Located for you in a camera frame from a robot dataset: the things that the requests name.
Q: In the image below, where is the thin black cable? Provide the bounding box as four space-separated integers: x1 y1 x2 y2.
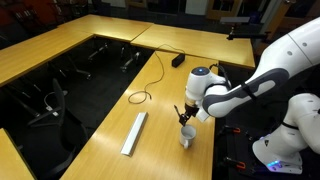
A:
127 43 186 105

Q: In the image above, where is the black pen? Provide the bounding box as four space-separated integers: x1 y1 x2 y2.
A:
173 104 182 118

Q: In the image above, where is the black clamp with orange handle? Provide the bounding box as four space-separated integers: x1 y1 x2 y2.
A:
218 156 247 170
218 124 242 136

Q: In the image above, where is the black robot wrist cable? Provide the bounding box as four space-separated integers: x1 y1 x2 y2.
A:
203 63 233 96

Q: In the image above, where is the white ceramic mug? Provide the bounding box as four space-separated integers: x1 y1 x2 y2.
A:
179 124 198 150

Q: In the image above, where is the long silver metal bar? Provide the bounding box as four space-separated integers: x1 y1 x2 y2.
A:
120 112 149 158

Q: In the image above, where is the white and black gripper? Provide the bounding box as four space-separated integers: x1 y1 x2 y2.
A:
178 102 211 127

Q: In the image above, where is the black office chair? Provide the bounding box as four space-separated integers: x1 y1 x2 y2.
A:
25 78 90 180

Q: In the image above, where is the white charger cable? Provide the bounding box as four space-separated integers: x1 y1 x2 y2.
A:
43 91 69 118

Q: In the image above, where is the black chair with metal base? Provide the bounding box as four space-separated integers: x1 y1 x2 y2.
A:
65 54 93 81
87 42 110 63
118 46 143 73

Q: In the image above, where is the black camera stand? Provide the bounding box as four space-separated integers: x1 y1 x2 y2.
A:
219 16 272 41

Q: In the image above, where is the small black power box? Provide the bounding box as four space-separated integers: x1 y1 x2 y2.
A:
171 53 186 69

